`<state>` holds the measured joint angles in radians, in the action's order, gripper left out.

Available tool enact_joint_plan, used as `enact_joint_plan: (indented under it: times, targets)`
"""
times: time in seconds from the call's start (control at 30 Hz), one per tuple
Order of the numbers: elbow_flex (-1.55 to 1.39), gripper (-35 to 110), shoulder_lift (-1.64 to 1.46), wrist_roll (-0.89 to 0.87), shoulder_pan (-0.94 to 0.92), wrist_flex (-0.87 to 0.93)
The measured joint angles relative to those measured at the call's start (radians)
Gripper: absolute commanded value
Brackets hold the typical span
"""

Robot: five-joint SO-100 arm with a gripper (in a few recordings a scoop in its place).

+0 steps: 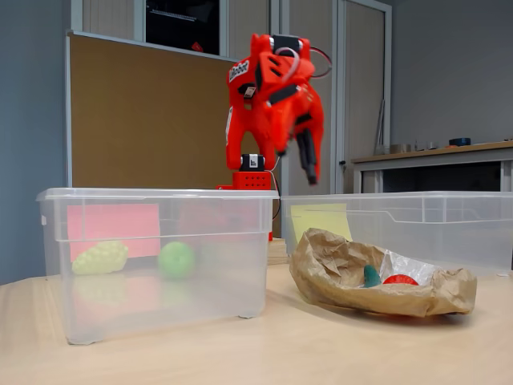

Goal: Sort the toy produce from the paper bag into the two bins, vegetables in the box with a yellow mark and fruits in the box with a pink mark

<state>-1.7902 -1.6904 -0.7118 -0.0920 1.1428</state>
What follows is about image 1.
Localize dark green toy cucumber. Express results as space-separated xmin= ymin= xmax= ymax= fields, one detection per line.
xmin=362 ymin=264 xmax=382 ymax=289

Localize red toy tomato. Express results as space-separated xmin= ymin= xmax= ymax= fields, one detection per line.
xmin=382 ymin=274 xmax=420 ymax=286

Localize green toy apple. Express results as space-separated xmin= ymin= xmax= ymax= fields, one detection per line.
xmin=157 ymin=240 xmax=197 ymax=281

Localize light green toy grapes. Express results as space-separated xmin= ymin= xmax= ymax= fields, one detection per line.
xmin=71 ymin=240 xmax=130 ymax=276

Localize clear plastic bin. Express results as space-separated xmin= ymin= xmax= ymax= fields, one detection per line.
xmin=35 ymin=187 xmax=280 ymax=346
xmin=280 ymin=191 xmax=513 ymax=278

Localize yellow sticky note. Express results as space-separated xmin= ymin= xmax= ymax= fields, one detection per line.
xmin=290 ymin=203 xmax=353 ymax=244

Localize grey shutter cabinet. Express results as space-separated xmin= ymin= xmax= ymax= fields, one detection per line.
xmin=71 ymin=0 xmax=393 ymax=196

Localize crumpled brown paper bag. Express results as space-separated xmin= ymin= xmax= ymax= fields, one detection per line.
xmin=289 ymin=227 xmax=478 ymax=318

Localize wooden top side desk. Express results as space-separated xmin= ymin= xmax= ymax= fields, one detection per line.
xmin=351 ymin=140 xmax=513 ymax=194

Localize brown cork board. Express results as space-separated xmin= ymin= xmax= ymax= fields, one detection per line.
xmin=66 ymin=30 xmax=277 ymax=189

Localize pink sticky note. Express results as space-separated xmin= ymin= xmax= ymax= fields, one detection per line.
xmin=66 ymin=203 xmax=162 ymax=264

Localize white servo cable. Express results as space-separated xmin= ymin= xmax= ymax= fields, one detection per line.
xmin=276 ymin=46 xmax=333 ymax=82

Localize black cable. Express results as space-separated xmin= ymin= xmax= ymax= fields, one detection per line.
xmin=270 ymin=156 xmax=284 ymax=221

